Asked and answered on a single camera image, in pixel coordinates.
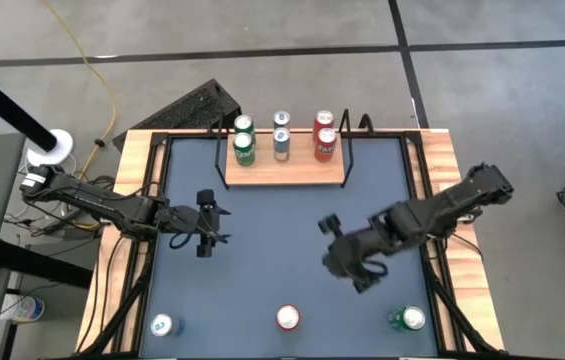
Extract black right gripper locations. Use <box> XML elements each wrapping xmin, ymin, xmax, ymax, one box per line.
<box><xmin>317</xmin><ymin>214</ymin><xmax>388</xmax><ymax>295</ymax></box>

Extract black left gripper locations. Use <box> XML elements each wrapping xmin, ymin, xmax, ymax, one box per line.
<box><xmin>181</xmin><ymin>188</ymin><xmax>232</xmax><ymax>259</ymax></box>

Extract green Sprite can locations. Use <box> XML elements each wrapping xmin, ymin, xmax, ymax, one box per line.
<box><xmin>232</xmin><ymin>131</ymin><xmax>257</xmax><ymax>167</ymax></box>
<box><xmin>388</xmin><ymin>304</ymin><xmax>427</xmax><ymax>333</ymax></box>
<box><xmin>233</xmin><ymin>113</ymin><xmax>257</xmax><ymax>136</ymax></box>

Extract red Fanta strawberry can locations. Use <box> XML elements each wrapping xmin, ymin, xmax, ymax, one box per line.
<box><xmin>313</xmin><ymin>127</ymin><xmax>338</xmax><ymax>163</ymax></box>
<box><xmin>275</xmin><ymin>303</ymin><xmax>302</xmax><ymax>332</ymax></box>
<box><xmin>312</xmin><ymin>109</ymin><xmax>336</xmax><ymax>132</ymax></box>

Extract grey-blue table mat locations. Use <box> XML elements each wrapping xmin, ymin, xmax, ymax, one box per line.
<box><xmin>139</xmin><ymin>135</ymin><xmax>441</xmax><ymax>359</ymax></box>

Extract black perforated box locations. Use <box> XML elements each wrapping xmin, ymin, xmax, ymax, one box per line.
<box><xmin>111</xmin><ymin>78</ymin><xmax>243</xmax><ymax>153</ymax></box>

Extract black curved loop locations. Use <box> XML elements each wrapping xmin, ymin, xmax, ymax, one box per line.
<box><xmin>358</xmin><ymin>113</ymin><xmax>376</xmax><ymax>137</ymax></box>

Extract white plastic bottle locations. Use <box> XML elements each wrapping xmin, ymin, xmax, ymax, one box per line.
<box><xmin>0</xmin><ymin>293</ymin><xmax>46</xmax><ymax>324</ymax></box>

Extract black pole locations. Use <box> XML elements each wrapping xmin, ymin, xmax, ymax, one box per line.
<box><xmin>0</xmin><ymin>57</ymin><xmax>59</xmax><ymax>154</ymax></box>

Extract yellow cable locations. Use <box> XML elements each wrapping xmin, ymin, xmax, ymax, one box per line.
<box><xmin>44</xmin><ymin>0</ymin><xmax>118</xmax><ymax>201</ymax></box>

